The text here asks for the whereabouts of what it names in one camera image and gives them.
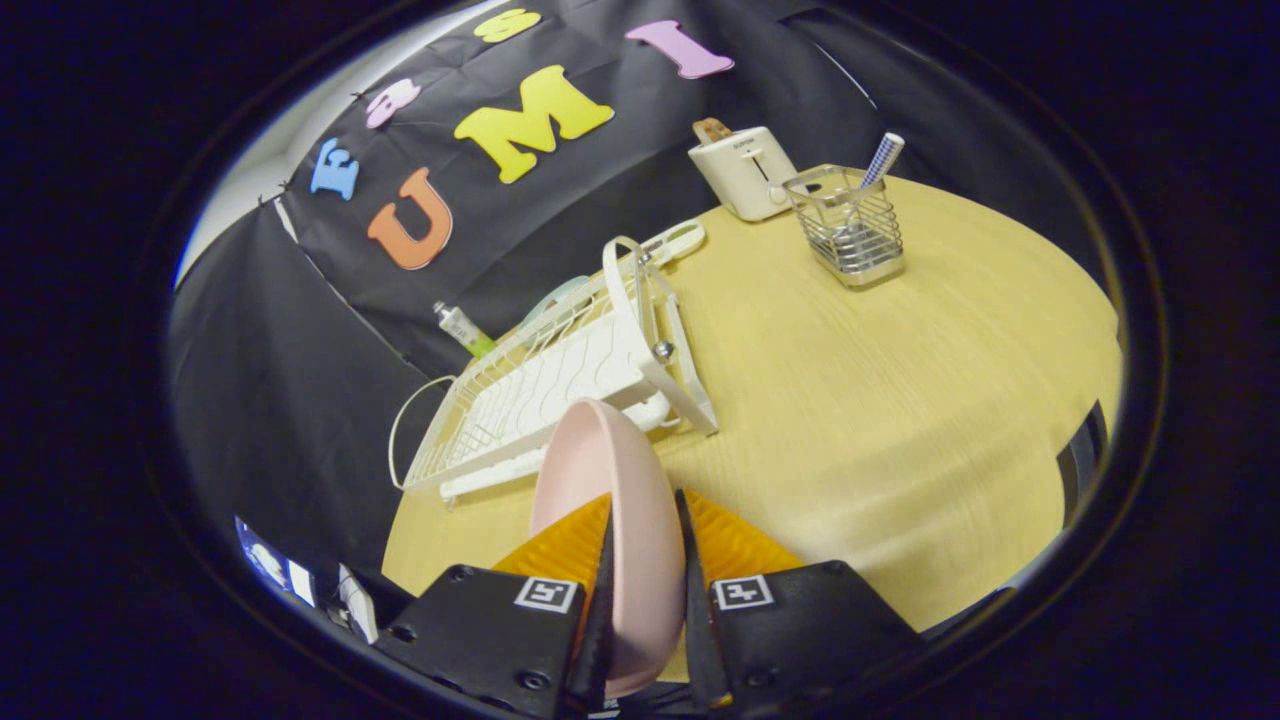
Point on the black backdrop cloth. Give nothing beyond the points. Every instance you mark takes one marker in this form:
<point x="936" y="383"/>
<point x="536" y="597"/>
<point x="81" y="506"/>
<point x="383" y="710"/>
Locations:
<point x="300" y="380"/>

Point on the pink plate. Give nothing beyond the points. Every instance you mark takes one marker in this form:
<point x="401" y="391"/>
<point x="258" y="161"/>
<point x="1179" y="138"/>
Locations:
<point x="625" y="500"/>

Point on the white divided seasoning dish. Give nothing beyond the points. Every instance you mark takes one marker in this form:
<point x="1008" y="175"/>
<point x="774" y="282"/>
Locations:
<point x="680" y="240"/>

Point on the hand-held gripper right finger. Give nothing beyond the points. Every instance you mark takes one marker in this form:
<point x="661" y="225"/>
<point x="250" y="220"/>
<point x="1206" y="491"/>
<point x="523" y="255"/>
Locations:
<point x="692" y="600"/>

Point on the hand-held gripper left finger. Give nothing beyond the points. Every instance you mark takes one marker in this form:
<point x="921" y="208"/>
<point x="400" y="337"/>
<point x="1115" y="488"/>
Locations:
<point x="603" y="600"/>

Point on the white toaster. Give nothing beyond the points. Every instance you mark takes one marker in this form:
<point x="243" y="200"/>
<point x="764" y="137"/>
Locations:
<point x="745" y="175"/>

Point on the brown bread slice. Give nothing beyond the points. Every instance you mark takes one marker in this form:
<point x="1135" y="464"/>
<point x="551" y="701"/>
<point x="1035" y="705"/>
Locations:
<point x="713" y="130"/>

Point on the green liquid bottle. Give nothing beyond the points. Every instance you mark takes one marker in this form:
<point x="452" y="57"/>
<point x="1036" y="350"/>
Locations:
<point x="462" y="328"/>

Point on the teal plate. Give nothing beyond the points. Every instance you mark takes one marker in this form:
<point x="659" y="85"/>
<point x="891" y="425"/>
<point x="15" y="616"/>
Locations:
<point x="560" y="297"/>

